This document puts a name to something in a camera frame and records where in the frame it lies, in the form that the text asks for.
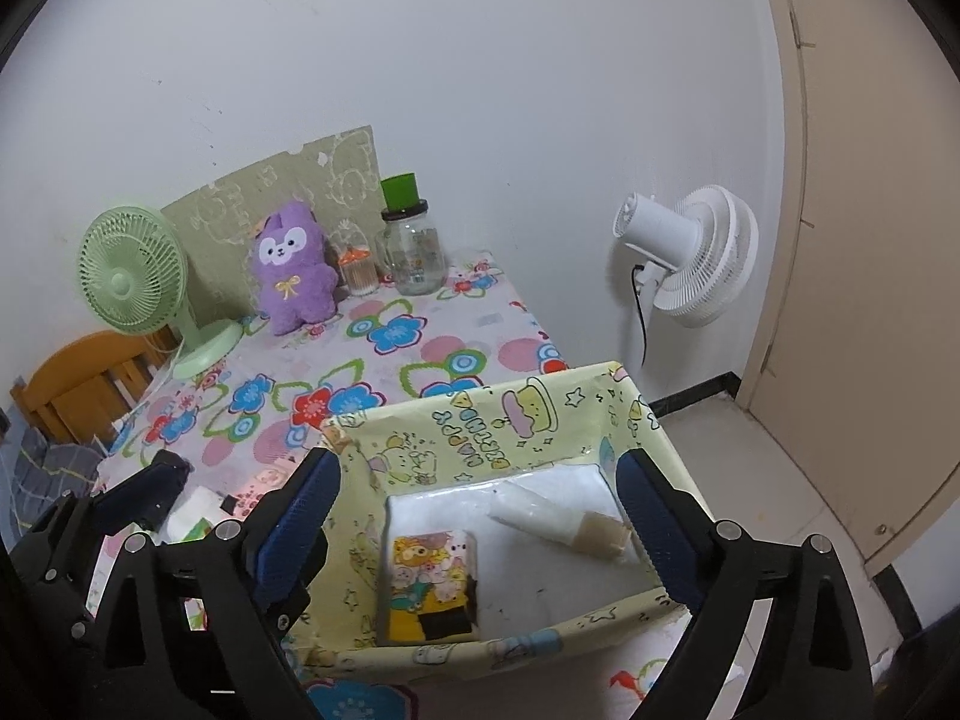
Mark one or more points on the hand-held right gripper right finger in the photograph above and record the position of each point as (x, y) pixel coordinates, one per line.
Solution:
(660, 525)

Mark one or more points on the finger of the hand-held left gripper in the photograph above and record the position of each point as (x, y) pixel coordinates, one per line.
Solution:
(154, 487)

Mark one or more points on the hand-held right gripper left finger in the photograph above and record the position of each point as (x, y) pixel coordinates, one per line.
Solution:
(300, 521)

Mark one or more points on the white packet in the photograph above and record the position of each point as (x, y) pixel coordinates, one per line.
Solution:
(191, 517)

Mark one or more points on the pink cartoon packet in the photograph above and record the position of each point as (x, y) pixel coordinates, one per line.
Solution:
(259, 487)

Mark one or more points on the cartoon print tissue packet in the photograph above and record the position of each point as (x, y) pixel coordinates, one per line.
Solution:
(427, 570)

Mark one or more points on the yellow cartoon storage box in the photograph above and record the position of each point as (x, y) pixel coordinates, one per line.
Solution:
(480, 420)

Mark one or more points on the grey plaid bedding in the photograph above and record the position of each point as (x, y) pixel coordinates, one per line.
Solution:
(45, 472)

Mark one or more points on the wooden chair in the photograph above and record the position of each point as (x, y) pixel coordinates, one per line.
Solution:
(75, 382)

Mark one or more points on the floral tablecloth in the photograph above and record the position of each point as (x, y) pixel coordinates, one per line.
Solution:
(360, 360)

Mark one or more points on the green desk fan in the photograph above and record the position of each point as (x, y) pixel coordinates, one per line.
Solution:
(131, 270)

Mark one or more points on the purple plush toy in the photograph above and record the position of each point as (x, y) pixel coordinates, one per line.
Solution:
(289, 277)

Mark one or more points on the small cotton swab jar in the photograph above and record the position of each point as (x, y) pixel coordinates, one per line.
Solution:
(358, 277)

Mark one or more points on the white standing fan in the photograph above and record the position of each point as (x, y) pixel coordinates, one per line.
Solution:
(705, 255)

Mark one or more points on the beige patterned cushion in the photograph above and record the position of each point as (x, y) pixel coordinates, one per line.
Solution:
(225, 217)

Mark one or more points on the glass jar with green lid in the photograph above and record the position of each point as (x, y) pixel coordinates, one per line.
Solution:
(412, 255)

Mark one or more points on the beige door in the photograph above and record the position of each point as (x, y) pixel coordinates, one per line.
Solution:
(862, 240)

